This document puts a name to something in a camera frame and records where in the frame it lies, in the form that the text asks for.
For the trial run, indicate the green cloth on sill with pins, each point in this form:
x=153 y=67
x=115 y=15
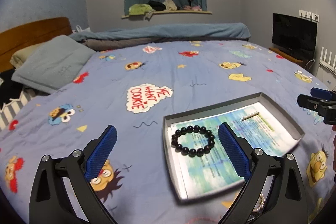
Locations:
x=141 y=10

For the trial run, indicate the gold bar hair clip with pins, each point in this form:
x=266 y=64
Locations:
x=249 y=116

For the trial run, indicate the grey-blue pillow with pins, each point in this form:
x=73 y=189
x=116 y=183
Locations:
x=53 y=65

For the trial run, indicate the striped black white pillow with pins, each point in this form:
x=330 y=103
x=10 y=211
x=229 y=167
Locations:
x=14 y=96

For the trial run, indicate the printed paper sheet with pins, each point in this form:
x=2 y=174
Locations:
x=210 y=168

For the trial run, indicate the wooden window sill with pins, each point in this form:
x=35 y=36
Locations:
x=173 y=12

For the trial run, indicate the black television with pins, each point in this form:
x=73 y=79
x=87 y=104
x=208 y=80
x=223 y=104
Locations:
x=296 y=35

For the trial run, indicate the blue cartoon bedspread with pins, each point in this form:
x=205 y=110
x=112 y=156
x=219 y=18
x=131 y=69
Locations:
x=133 y=89

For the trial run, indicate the blue folded blanket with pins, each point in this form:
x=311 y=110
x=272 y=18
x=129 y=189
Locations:
x=123 y=38

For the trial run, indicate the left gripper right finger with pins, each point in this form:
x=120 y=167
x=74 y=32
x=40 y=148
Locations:
x=286 y=201

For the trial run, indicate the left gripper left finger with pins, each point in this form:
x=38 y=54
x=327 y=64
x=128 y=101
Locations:
x=49 y=201

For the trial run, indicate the grey shallow cardboard tray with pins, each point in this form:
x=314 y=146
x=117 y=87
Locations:
x=170 y=160

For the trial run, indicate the white router with antennas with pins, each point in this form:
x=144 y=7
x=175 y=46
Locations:
x=327 y=59

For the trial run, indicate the olive pillow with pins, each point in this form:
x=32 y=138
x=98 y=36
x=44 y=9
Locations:
x=20 y=56

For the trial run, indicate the wall socket strip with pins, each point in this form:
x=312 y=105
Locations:
x=308 y=15

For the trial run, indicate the wooden headboard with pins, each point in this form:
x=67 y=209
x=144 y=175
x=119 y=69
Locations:
x=30 y=34

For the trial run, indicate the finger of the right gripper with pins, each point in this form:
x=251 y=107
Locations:
x=322 y=94
x=324 y=108

